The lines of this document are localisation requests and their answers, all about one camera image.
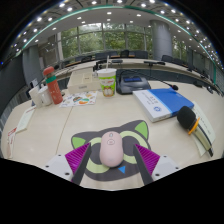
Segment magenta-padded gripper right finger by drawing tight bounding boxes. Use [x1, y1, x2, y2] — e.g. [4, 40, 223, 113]
[132, 143, 181, 186]

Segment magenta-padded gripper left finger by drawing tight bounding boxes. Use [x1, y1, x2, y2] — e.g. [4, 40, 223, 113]
[44, 142, 92, 186]

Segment pink computer mouse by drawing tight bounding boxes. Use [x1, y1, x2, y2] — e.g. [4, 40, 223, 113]
[99, 130, 125, 168]

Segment grey cat-shaped mouse pad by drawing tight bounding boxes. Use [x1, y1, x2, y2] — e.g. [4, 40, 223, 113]
[70, 119, 152, 182]

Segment white paper sheet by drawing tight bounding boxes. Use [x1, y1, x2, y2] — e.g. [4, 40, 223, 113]
[191, 100, 217, 158]

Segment white printed document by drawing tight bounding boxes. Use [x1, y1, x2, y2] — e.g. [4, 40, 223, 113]
[14, 105, 36, 134]

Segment blue and white book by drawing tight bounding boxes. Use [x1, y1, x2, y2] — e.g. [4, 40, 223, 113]
[132, 87, 195, 123]

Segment colourful sticker sheet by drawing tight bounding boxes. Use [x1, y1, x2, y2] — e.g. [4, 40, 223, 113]
[59, 90, 98, 109]

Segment white lidded mug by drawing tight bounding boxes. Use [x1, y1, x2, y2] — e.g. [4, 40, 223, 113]
[37, 85, 54, 107]

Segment red thermos bottle, green band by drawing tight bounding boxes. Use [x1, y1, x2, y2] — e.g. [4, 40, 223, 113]
[42, 66, 64, 105]

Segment cream cardboard box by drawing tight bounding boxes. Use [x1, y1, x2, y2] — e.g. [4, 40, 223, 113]
[66, 71, 102, 95]

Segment black desk microphone console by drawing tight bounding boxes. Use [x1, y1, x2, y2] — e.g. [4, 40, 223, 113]
[116, 69, 179, 95]

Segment printed drink cup with straw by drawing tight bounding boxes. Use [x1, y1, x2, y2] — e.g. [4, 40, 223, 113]
[96, 54, 118, 98]

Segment long curved conference desk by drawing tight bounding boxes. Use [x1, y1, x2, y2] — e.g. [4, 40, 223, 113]
[53, 58, 224, 96]

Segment dark office chairs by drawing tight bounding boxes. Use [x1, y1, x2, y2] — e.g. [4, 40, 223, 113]
[61, 49, 221, 91]

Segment ceiling lights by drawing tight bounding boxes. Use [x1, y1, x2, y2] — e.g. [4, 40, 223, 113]
[13, 0, 221, 64]

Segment black microphone, yellow ring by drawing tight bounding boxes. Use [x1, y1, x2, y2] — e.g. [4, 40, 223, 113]
[176, 105, 214, 158]

